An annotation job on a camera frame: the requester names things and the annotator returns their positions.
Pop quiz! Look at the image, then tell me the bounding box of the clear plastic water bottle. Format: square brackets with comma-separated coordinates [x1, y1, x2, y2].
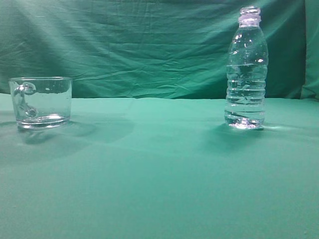
[224, 6, 269, 129]

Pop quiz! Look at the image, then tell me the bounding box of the green table cloth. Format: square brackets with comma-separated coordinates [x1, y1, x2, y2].
[0, 94, 319, 239]

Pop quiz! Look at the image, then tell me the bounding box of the green backdrop cloth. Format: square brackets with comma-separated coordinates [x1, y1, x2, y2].
[0, 0, 319, 99]

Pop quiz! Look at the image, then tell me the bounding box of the clear glass mug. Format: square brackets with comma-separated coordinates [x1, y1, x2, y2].
[8, 77, 72, 129]

